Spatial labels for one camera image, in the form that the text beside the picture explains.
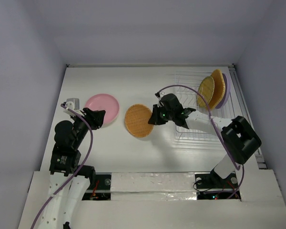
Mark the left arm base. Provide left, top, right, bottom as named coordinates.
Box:
left=82, top=173, right=112, bottom=201

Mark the white foil covered board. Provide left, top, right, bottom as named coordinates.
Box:
left=110, top=172, right=197, bottom=201

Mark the pink round plate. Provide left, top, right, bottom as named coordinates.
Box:
left=84, top=94, right=120, bottom=126

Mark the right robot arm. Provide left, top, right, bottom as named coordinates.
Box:
left=148, top=93, right=262, bottom=187

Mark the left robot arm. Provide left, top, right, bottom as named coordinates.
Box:
left=31, top=102, right=106, bottom=229

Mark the round woven orange plate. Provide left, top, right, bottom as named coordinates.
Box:
left=124, top=104, right=153, bottom=138

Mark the green rimmed woven plate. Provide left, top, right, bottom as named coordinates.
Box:
left=197, top=76, right=215, bottom=107

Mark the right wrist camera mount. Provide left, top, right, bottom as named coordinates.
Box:
left=155, top=91, right=165, bottom=107

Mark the square woven orange tray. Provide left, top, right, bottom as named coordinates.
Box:
left=209, top=69, right=225, bottom=110

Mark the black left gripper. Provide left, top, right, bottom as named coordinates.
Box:
left=71, top=106, right=105, bottom=147

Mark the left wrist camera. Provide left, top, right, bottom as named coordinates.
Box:
left=61, top=98, right=82, bottom=117

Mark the white wire dish rack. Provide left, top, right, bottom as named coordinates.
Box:
left=174, top=68, right=243, bottom=143

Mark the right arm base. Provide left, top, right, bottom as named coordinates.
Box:
left=193, top=172, right=241, bottom=200

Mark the purple plate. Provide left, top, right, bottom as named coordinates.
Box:
left=215, top=73, right=231, bottom=109

